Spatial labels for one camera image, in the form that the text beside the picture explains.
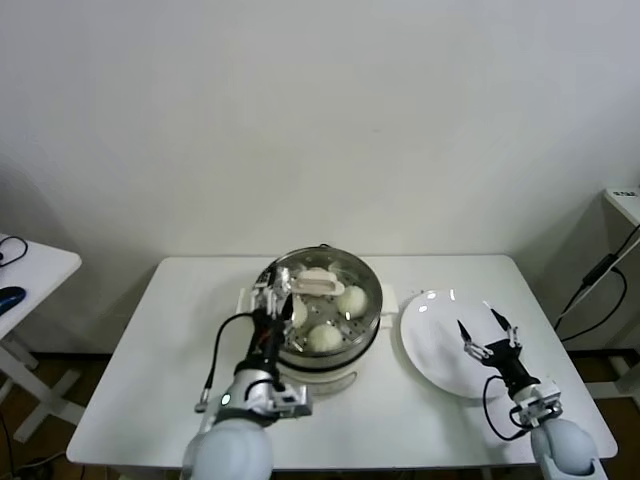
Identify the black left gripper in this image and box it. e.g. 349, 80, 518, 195
248, 269, 297, 374

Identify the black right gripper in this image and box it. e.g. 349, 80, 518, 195
456, 307, 540, 394

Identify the white steamed baozi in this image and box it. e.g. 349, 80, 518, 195
336, 286, 370, 316
306, 323, 344, 354
290, 298, 310, 330

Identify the round glass pot lid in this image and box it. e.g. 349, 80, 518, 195
259, 248, 385, 326

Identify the stainless steel steamer basket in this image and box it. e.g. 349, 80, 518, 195
252, 244, 385, 369

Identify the white round plate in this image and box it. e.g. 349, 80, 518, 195
399, 288, 525, 401

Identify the white electric cooker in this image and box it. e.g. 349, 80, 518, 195
234, 284, 401, 399

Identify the white shelf with label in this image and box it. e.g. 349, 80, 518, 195
605, 187, 640, 226

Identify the white side table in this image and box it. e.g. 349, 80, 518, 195
0, 232, 84, 442

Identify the blue computer mouse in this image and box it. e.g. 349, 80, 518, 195
0, 285, 27, 315

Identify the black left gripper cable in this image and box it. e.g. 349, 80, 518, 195
194, 312, 256, 412

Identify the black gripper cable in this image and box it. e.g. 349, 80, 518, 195
194, 312, 256, 412
482, 375, 531, 442

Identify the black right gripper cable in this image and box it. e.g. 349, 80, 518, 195
482, 375, 531, 442

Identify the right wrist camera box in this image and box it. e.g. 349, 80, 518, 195
509, 382, 564, 429

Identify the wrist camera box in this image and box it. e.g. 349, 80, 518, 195
509, 382, 564, 429
267, 383, 315, 419

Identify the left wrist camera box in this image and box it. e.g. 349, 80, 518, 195
267, 383, 315, 419

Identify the thin black looped cable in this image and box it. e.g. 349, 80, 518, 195
0, 234, 30, 269

